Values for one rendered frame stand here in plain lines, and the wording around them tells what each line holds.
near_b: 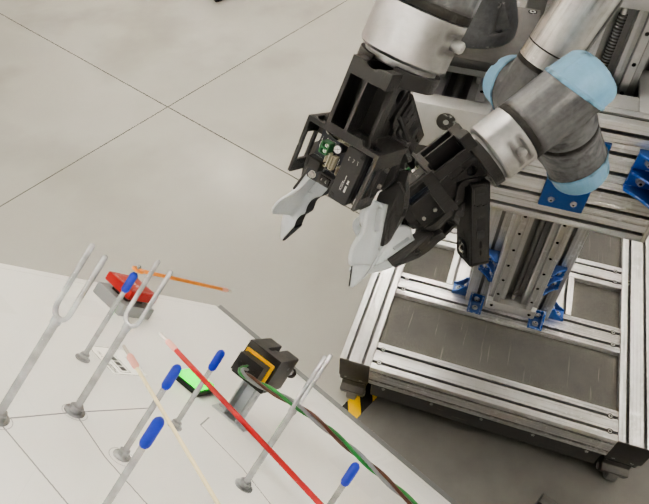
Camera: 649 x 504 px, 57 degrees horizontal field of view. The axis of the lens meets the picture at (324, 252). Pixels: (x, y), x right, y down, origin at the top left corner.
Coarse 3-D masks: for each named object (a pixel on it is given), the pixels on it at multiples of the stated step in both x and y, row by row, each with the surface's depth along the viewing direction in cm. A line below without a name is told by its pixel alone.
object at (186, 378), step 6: (186, 372) 67; (192, 372) 68; (180, 378) 66; (186, 378) 66; (192, 378) 66; (198, 378) 67; (186, 384) 66; (192, 384) 66; (192, 390) 65; (204, 390) 67; (198, 396) 65
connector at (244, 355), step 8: (240, 352) 61; (248, 352) 62; (240, 360) 61; (248, 360) 60; (256, 360) 61; (232, 368) 61; (248, 368) 60; (256, 368) 60; (264, 368) 60; (256, 376) 60; (264, 376) 62
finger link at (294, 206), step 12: (312, 180) 56; (300, 192) 56; (312, 192) 58; (324, 192) 57; (276, 204) 55; (288, 204) 57; (300, 204) 59; (312, 204) 59; (288, 216) 60; (300, 216) 59; (288, 228) 60
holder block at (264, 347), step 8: (248, 344) 63; (256, 344) 63; (264, 344) 64; (272, 344) 66; (264, 352) 62; (272, 352) 63; (280, 352) 65; (288, 352) 67; (272, 360) 62; (280, 360) 62; (288, 360) 64; (296, 360) 66; (280, 368) 63; (240, 376) 63; (272, 376) 62; (280, 376) 64; (272, 384) 64; (280, 384) 66; (264, 392) 63
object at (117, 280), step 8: (112, 272) 76; (112, 280) 75; (120, 280) 75; (136, 280) 78; (112, 288) 76; (120, 288) 74; (136, 288) 75; (144, 288) 77; (128, 296) 73; (144, 296) 76; (152, 296) 77
